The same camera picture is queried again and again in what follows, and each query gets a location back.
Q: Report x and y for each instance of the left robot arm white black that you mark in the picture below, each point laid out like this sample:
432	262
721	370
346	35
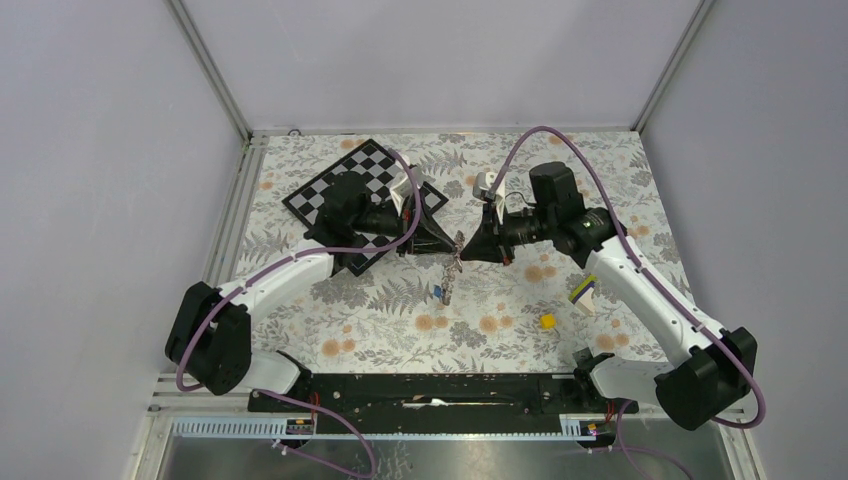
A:
210	339

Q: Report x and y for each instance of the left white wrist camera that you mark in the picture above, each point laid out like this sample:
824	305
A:
402	190

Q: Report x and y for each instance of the black white chessboard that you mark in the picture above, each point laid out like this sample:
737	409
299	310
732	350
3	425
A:
348	204

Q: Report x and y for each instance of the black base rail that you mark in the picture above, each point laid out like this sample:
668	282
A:
356	396

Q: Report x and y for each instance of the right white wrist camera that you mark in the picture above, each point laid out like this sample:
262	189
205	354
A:
484	189

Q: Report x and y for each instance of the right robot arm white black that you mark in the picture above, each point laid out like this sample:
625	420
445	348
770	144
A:
706	367

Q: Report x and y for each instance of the yellow cube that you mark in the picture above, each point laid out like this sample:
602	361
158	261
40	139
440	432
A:
547	321

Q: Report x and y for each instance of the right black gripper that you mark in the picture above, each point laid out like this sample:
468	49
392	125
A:
489	243

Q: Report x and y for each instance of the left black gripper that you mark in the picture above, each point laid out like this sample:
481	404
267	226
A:
427	238

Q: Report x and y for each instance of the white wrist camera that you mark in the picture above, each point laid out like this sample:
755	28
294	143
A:
402	190
484	189

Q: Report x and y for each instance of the white cable duct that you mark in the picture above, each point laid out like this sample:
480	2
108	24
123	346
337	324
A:
499	426

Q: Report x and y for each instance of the floral table mat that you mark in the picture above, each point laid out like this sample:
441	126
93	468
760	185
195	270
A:
388	320

